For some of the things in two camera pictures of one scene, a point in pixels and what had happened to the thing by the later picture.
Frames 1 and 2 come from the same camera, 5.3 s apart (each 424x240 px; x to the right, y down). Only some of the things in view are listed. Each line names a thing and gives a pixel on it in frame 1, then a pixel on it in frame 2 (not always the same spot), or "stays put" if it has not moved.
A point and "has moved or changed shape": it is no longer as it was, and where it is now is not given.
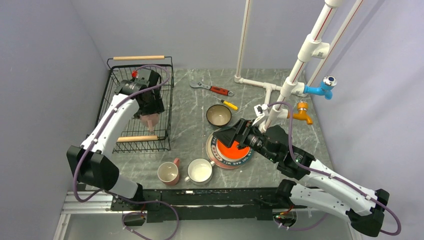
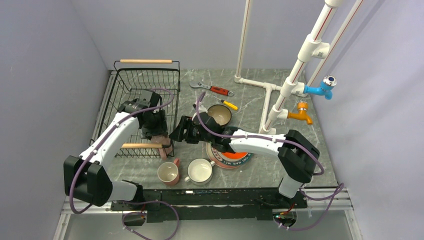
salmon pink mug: (168, 172) stays put
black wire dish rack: (140, 135) has moved or changed shape
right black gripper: (227, 135) → (188, 124)
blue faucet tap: (328, 83) stays put
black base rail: (198, 205) stays put
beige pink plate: (213, 158) stays put
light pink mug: (150, 121) has moved or changed shape
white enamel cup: (199, 171) stays put
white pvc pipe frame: (311, 47) stays put
